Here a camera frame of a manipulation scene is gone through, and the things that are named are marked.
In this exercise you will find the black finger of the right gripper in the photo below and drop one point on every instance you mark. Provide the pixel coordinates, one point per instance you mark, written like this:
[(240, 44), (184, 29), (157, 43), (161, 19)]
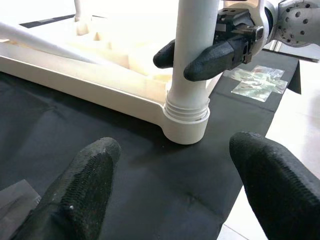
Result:
[(212, 62), (166, 56)]

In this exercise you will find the white plastic table top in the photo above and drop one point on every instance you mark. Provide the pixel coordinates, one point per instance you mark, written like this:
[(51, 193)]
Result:
[(75, 75)]

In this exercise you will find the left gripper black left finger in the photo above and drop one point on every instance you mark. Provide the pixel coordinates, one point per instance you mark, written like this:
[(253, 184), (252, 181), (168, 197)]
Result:
[(80, 195)]

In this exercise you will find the black tablecloth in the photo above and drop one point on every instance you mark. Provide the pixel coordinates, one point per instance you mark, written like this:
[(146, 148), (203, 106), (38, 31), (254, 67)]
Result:
[(160, 187)]

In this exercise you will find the white plastic table leg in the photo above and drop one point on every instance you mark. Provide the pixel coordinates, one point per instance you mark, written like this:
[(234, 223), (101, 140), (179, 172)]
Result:
[(195, 37), (78, 10), (37, 42)]

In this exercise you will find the clear plastic bag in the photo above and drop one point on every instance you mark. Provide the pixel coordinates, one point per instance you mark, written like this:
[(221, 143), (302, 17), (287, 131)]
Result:
[(15, 200), (260, 82)]

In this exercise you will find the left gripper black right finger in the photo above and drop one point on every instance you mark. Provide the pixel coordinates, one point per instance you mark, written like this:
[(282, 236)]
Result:
[(280, 190)]

